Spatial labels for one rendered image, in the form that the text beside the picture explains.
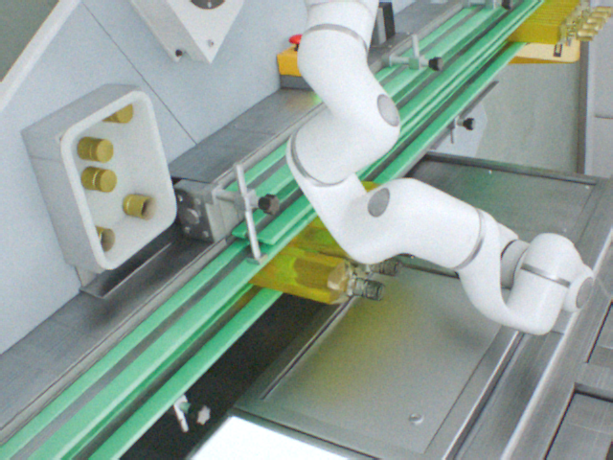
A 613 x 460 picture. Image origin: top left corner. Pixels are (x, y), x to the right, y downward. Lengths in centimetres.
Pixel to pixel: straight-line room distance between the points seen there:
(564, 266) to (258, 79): 71
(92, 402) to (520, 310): 58
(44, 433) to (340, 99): 55
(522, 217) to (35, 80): 101
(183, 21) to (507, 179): 89
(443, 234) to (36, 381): 56
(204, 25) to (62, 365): 56
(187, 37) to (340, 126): 41
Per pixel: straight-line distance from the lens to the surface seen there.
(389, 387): 116
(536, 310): 104
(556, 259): 104
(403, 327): 127
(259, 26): 146
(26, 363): 109
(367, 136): 85
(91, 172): 112
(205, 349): 115
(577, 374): 122
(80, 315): 114
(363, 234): 91
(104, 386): 103
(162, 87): 126
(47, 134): 103
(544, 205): 165
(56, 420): 101
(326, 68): 86
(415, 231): 88
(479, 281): 97
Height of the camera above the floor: 162
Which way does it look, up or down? 31 degrees down
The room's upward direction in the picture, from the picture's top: 102 degrees clockwise
